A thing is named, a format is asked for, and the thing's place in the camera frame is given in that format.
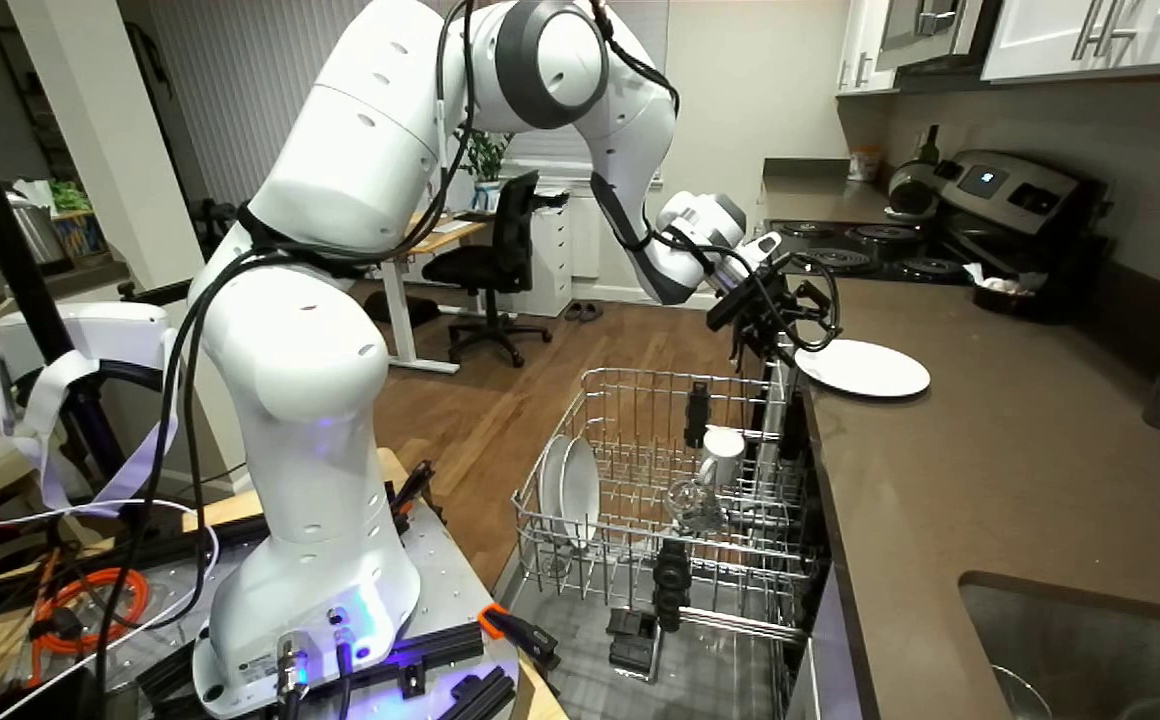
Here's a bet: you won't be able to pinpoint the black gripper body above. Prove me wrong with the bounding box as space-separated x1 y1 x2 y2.
708 235 841 353

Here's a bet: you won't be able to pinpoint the white round plate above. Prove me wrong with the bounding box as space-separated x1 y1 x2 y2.
795 341 930 399

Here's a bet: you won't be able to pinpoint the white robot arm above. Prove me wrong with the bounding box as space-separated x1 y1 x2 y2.
191 0 837 716

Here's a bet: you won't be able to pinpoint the white plate in rack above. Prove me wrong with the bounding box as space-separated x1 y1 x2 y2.
559 440 599 548
537 438 567 529

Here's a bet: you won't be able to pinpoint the white mug in rack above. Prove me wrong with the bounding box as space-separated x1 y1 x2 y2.
703 425 747 461

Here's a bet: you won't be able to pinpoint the black kettle on stove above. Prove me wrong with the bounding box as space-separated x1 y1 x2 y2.
882 128 938 222

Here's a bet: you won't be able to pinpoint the black dish on counter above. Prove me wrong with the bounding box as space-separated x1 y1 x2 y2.
964 262 1048 321

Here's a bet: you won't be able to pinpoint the black office chair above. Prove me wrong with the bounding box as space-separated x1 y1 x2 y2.
425 172 565 368

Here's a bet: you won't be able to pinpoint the green potted plant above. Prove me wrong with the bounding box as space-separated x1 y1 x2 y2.
462 128 508 218

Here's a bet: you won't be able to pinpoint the white upper cabinets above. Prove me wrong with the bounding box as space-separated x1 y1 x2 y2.
837 0 1160 97

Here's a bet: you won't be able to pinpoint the wooden standing desk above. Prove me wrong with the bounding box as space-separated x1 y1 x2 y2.
381 222 486 376

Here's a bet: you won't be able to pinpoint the metal wire dishwasher rack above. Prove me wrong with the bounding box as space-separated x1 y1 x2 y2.
513 361 824 645

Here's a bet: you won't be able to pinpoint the black orange handled tool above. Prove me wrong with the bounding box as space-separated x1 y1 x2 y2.
479 605 559 671

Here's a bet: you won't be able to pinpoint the orange cable coil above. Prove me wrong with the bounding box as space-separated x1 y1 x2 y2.
26 564 155 662

